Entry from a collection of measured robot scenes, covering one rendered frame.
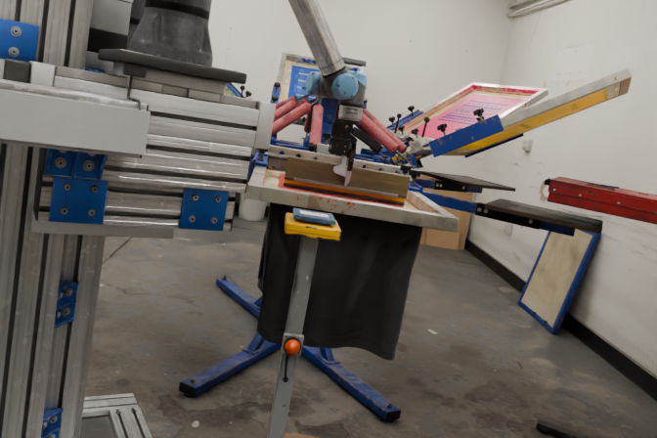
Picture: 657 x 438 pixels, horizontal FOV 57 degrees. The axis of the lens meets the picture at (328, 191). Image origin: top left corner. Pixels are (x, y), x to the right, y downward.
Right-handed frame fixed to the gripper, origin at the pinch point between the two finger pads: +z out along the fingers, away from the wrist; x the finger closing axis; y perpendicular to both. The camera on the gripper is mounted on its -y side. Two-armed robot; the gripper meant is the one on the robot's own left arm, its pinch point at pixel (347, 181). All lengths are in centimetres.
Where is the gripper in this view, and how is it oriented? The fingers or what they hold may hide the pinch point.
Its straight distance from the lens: 198.5
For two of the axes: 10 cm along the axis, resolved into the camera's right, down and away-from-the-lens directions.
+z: -1.4, 9.8, 1.3
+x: 0.8, 1.4, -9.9
